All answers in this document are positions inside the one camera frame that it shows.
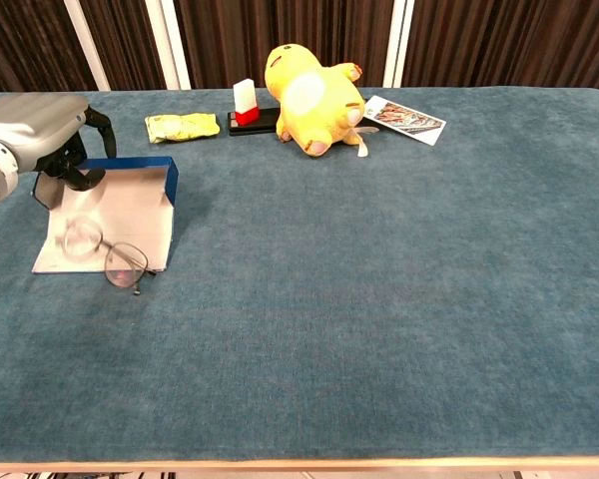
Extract yellow snack packet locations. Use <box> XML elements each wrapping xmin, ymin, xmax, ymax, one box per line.
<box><xmin>144</xmin><ymin>112</ymin><xmax>221</xmax><ymax>145</ymax></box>

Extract thin white slanted post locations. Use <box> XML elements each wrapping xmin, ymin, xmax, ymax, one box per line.
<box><xmin>62</xmin><ymin>0</ymin><xmax>112</xmax><ymax>92</ymax></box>

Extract yellow plush duck toy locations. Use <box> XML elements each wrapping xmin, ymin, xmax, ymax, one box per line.
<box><xmin>264</xmin><ymin>43</ymin><xmax>381</xmax><ymax>160</ymax></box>

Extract black tray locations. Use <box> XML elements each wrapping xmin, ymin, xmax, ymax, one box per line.
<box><xmin>227</xmin><ymin>107</ymin><xmax>282</xmax><ymax>137</ymax></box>

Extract dark brown curtain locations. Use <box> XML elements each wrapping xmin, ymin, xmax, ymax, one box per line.
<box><xmin>0</xmin><ymin>0</ymin><xmax>599</xmax><ymax>95</ymax></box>

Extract wide white post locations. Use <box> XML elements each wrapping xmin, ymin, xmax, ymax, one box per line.
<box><xmin>144</xmin><ymin>0</ymin><xmax>192</xmax><ymax>91</ymax></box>

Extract blue box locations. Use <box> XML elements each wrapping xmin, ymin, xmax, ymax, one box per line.
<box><xmin>31</xmin><ymin>156</ymin><xmax>181</xmax><ymax>275</ymax></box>

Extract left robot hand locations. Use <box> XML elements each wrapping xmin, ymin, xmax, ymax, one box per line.
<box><xmin>0</xmin><ymin>93</ymin><xmax>117</xmax><ymax>194</ymax></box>

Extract wire-frame eyeglasses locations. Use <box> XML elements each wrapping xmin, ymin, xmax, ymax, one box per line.
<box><xmin>62</xmin><ymin>215</ymin><xmax>159</xmax><ymax>297</ymax></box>

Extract small red white box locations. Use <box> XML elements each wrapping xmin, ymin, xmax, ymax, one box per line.
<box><xmin>232</xmin><ymin>78</ymin><xmax>261</xmax><ymax>127</ymax></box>

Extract teal table cloth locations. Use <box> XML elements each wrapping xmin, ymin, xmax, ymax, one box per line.
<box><xmin>0</xmin><ymin>87</ymin><xmax>599</xmax><ymax>463</ymax></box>

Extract white printed photo card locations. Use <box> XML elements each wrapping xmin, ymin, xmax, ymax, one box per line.
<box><xmin>362</xmin><ymin>95</ymin><xmax>447</xmax><ymax>147</ymax></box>

